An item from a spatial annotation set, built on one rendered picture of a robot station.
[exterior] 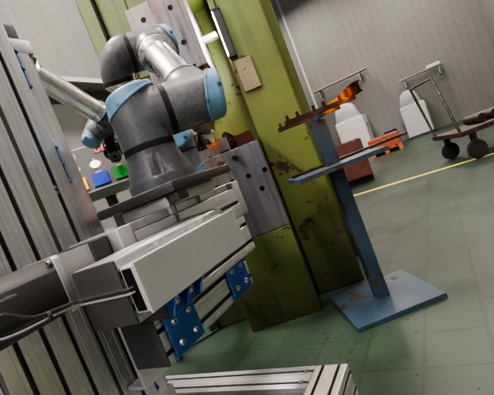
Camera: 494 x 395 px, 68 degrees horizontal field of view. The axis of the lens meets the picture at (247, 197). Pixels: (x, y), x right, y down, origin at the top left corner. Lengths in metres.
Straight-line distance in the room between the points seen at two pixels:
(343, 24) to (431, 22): 2.36
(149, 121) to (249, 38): 1.37
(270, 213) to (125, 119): 1.15
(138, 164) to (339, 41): 11.49
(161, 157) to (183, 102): 0.13
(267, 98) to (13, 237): 1.53
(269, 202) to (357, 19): 10.59
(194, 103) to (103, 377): 0.58
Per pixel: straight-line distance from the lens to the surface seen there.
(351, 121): 11.02
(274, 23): 2.59
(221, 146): 1.89
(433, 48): 11.81
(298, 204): 2.02
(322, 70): 12.16
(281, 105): 2.02
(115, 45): 1.22
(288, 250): 1.85
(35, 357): 0.76
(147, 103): 0.82
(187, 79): 0.85
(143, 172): 0.79
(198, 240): 0.58
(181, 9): 2.06
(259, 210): 1.82
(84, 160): 1.96
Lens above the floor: 0.78
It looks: 4 degrees down
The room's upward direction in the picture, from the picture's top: 21 degrees counter-clockwise
